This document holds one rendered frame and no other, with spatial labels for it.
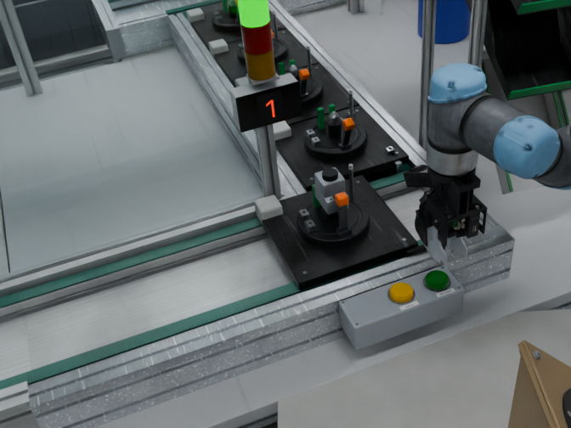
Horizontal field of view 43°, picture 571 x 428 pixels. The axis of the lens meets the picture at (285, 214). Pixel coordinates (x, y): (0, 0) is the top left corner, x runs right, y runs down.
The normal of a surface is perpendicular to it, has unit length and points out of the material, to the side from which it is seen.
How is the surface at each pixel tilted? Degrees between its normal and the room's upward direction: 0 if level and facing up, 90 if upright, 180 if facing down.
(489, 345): 0
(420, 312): 90
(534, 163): 90
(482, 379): 0
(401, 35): 0
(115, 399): 90
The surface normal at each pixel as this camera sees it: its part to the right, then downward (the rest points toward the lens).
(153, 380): 0.36, 0.57
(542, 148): 0.55, 0.49
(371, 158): -0.09, -0.77
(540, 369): 0.61, -0.63
